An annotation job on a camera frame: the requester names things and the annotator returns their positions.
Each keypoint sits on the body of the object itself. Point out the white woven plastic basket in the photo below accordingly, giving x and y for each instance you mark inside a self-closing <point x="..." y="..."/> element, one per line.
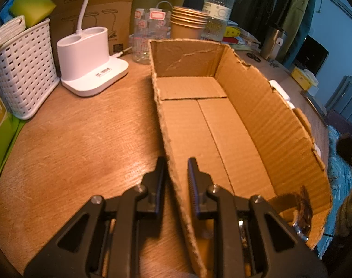
<point x="25" y="72"/>

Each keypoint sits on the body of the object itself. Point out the brown lamp carton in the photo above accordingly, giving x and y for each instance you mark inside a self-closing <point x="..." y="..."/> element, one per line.
<point x="112" y="14"/>

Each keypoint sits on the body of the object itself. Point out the clear glass cup with stickers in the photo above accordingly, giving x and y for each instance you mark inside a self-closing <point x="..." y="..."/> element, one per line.
<point x="144" y="34"/>

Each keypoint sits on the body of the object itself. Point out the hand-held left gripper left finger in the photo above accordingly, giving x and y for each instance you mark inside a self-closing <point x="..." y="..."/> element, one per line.
<point x="157" y="185"/>

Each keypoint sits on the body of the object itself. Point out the clear plastic water bottle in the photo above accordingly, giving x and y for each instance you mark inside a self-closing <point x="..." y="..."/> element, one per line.
<point x="218" y="5"/>

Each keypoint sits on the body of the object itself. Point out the white tissue pack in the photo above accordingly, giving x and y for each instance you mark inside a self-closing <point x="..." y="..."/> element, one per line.
<point x="8" y="31"/>

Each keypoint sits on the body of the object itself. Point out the red packet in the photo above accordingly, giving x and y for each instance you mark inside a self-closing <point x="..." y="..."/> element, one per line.
<point x="234" y="39"/>

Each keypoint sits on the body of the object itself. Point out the white desk lamp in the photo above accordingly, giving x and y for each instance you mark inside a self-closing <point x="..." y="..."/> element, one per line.
<point x="86" y="52"/>

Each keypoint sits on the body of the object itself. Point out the teal printed blanket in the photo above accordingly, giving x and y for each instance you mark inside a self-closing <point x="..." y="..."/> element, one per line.
<point x="335" y="173"/>

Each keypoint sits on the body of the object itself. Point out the stack of papers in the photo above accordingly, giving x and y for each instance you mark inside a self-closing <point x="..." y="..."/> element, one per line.
<point x="248" y="42"/>

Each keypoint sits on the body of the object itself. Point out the blue tissue pack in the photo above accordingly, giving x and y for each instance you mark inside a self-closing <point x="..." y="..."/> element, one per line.
<point x="6" y="8"/>

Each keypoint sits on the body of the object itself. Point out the cardboard box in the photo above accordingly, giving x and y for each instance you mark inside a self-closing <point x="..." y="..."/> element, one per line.
<point x="222" y="136"/>

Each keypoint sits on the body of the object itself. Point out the yellow box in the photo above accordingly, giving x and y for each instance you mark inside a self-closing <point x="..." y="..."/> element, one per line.
<point x="302" y="76"/>

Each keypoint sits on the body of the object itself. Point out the small metal keys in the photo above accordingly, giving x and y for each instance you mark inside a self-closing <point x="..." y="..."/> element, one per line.
<point x="273" y="63"/>

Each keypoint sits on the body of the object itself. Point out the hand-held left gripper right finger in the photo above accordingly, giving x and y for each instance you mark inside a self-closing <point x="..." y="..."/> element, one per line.
<point x="193" y="188"/>

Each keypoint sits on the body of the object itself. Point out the green hanging coat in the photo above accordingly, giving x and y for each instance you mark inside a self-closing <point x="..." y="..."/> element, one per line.
<point x="297" y="5"/>

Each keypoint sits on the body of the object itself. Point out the yellow wipes packet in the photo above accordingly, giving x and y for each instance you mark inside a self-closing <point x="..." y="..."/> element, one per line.
<point x="232" y="31"/>

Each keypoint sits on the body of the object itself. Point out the black scissors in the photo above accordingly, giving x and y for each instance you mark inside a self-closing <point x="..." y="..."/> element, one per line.
<point x="252" y="55"/>

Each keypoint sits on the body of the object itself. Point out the dark hanging clothes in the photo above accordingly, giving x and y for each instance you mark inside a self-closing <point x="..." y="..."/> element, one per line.
<point x="257" y="3"/>

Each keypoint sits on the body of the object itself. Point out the stack of brown paper cups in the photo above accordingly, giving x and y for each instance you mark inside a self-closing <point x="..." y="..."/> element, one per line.
<point x="184" y="29"/>

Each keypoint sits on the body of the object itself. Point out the black monitor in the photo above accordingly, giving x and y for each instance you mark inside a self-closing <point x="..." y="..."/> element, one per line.
<point x="312" y="53"/>

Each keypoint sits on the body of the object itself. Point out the steel thermos flask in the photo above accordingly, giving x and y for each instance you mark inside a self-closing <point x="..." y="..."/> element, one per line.
<point x="271" y="45"/>

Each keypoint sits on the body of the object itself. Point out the yellow-green sponge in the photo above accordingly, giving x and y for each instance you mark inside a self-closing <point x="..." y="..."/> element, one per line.
<point x="34" y="5"/>

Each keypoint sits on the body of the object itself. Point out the grey radiator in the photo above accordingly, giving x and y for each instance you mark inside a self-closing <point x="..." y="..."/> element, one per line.
<point x="346" y="95"/>

